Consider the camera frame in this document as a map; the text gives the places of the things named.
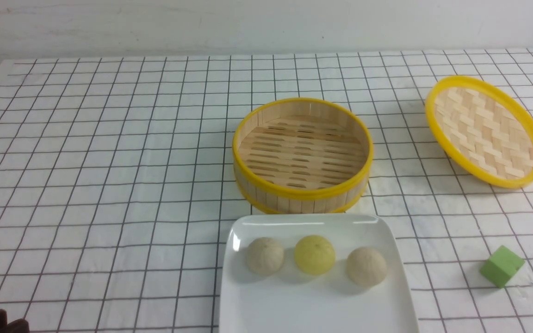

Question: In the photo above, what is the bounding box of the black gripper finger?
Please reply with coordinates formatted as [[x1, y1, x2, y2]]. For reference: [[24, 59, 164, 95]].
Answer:
[[0, 319, 30, 333]]

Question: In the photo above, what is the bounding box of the white steamed bun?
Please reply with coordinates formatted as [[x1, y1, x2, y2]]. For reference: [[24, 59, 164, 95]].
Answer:
[[246, 237, 285, 276], [346, 247, 388, 289]]

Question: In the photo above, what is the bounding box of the yellow steamed bun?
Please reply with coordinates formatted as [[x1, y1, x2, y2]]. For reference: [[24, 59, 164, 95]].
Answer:
[[294, 235, 336, 276]]

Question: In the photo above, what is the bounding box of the bamboo steamer lid yellow rim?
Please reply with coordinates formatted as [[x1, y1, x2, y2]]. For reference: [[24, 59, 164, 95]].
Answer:
[[425, 75, 533, 188]]

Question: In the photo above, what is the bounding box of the white square ceramic plate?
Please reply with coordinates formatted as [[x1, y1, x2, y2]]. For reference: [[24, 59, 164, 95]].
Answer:
[[219, 213, 420, 333]]

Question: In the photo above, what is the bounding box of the white grid-pattern tablecloth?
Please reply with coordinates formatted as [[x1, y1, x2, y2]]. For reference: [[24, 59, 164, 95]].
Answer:
[[0, 49, 533, 333]]

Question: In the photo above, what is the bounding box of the bamboo steamer basket yellow rim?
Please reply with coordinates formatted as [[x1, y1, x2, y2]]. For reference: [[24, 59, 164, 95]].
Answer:
[[231, 98, 374, 214]]

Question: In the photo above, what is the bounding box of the green foam cube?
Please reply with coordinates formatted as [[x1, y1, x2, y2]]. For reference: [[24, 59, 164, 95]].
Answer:
[[479, 245, 525, 289]]

